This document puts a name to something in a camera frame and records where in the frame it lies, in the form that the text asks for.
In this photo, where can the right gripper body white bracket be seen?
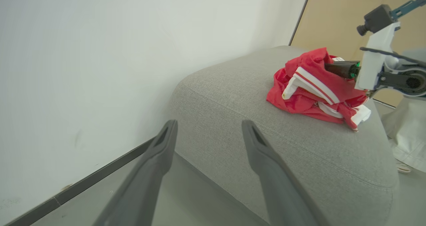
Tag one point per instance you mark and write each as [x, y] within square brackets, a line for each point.
[372, 66]

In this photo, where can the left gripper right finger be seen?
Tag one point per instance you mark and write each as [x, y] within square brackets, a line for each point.
[283, 199]

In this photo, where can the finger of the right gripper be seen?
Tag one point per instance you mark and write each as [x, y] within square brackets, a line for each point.
[342, 69]

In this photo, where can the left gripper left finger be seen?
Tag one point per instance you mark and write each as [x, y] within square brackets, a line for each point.
[143, 186]

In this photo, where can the red garment with white trim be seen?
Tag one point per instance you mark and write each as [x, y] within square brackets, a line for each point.
[299, 103]

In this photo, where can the grey fabric sofa seat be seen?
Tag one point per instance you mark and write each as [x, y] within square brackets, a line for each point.
[249, 96]

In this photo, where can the black baseboard strip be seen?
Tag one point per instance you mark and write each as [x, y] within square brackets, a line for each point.
[100, 173]

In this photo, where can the tan wooden door panel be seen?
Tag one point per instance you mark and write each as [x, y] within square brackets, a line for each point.
[332, 19]

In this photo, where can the white striped shoe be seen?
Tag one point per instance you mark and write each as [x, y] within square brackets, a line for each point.
[403, 166]

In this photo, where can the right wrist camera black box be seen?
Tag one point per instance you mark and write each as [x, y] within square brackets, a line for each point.
[379, 18]

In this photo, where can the teal connector on right camera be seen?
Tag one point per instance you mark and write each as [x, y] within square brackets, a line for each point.
[404, 8]

